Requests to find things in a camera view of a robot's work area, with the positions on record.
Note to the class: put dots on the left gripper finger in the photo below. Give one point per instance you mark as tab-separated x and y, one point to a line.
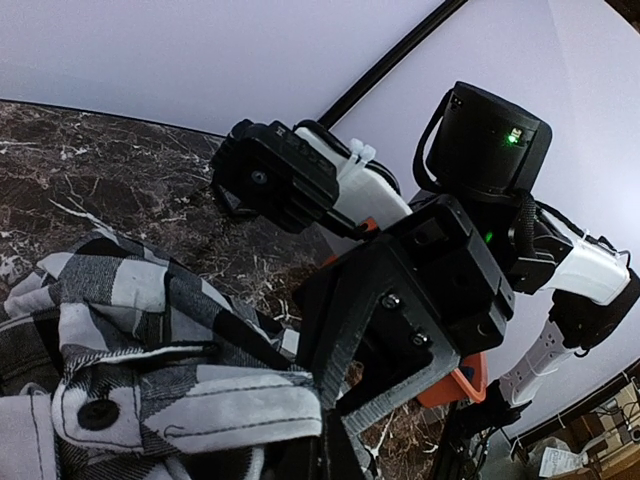
330	455

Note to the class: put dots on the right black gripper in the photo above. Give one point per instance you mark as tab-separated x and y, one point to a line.
392	317

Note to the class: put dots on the black white plaid shirt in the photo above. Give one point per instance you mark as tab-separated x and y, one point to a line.
118	362

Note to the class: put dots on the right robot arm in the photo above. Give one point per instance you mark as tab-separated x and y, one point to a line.
487	152

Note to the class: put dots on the orange plastic basket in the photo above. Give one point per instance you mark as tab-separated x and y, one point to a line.
467	381

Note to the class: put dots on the right black frame post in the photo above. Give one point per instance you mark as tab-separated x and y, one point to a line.
391	59

